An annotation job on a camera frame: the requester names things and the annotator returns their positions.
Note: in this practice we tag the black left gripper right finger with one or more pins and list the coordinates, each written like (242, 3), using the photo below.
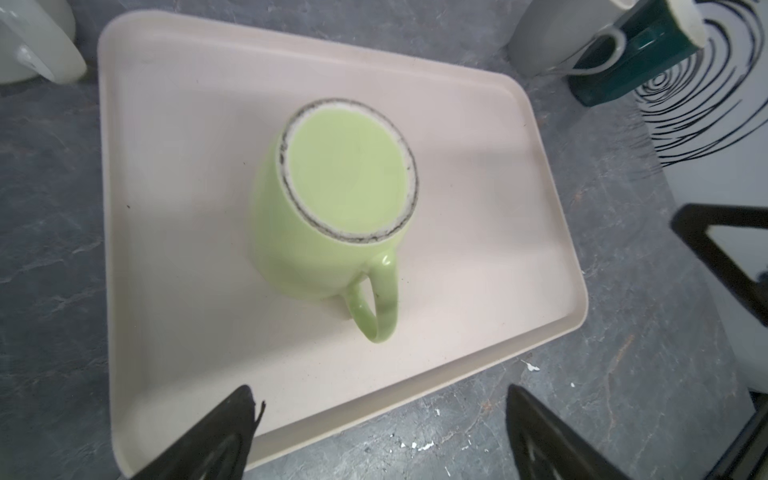
(545, 447)

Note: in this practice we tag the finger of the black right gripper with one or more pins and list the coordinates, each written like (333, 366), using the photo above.
(691, 223)

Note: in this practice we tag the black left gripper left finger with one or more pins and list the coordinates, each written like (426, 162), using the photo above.
(216, 447)

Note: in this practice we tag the dark green mug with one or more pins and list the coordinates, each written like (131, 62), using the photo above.
(659, 34)

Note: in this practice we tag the beige plastic tray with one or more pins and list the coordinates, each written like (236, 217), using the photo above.
(189, 110)

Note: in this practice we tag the grey mug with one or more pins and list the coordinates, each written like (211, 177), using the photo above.
(552, 31)

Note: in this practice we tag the light green mug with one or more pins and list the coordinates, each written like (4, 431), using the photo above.
(329, 206)

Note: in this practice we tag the white mug red inside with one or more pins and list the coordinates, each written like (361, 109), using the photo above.
(37, 39)

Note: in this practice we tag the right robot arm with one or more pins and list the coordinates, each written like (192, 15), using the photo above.
(746, 457)

